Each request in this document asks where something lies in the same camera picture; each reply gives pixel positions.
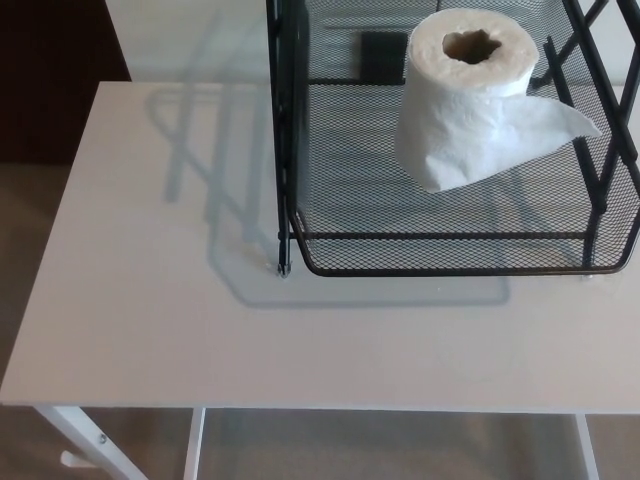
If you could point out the white toilet paper roll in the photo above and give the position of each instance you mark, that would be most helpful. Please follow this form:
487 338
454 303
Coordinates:
450 125

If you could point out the black mesh file tray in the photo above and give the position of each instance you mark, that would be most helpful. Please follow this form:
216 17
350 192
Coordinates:
350 190

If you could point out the black rectangular block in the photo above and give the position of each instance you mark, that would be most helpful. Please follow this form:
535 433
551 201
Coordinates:
381 57

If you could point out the dark brown wooden cabinet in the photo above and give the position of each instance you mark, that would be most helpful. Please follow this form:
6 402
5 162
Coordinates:
50 80

